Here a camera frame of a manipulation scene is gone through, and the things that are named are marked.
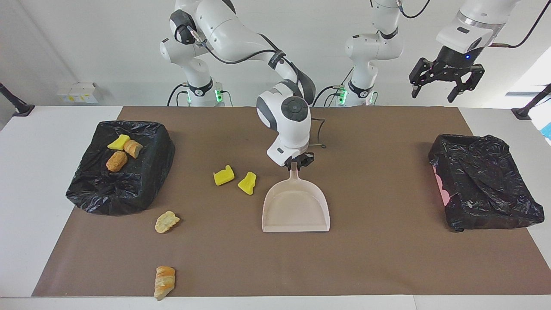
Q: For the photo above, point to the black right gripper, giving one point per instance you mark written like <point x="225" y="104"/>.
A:
<point x="304" y="157"/>

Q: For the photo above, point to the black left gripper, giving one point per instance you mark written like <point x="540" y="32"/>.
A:
<point x="453" y="62"/>

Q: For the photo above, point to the beige plastic dustpan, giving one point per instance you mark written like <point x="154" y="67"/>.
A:
<point x="297" y="206"/>

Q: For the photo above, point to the dimpled yellow sponge scrap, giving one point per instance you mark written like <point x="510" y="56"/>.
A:
<point x="247" y="183"/>

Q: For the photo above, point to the notched yellow sponge scrap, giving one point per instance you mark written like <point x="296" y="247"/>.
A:
<point x="224" y="176"/>

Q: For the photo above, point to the pale beige sponge scrap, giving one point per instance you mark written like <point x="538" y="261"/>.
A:
<point x="166" y="222"/>

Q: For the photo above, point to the pale green-yellow sponge scrap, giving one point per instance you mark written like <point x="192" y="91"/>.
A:
<point x="133" y="149"/>

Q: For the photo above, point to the orange striped sponge scrap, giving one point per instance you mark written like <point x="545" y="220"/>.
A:
<point x="164" y="282"/>

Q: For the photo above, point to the plain bright yellow sponge scrap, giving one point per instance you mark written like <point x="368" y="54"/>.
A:
<point x="118" y="142"/>

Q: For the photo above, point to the brown oval sponge scrap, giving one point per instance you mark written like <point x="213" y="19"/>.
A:
<point x="116" y="161"/>

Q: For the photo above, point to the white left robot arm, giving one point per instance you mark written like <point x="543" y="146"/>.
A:
<point x="374" y="47"/>

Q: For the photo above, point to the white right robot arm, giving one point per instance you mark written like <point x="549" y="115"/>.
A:
<point x="241" y="38"/>

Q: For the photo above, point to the black bag-lined pink bin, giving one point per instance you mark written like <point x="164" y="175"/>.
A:
<point x="486" y="189"/>

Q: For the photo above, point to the brown paper table mat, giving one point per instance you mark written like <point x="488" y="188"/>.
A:
<point x="301" y="267"/>

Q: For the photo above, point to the blue object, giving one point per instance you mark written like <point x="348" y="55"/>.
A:
<point x="546" y="130"/>

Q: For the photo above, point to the white power strip box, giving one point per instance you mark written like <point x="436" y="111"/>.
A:
<point x="77" y="92"/>

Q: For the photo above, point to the black camera stand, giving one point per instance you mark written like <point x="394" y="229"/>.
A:
<point x="17" y="107"/>
<point x="527" y="111"/>

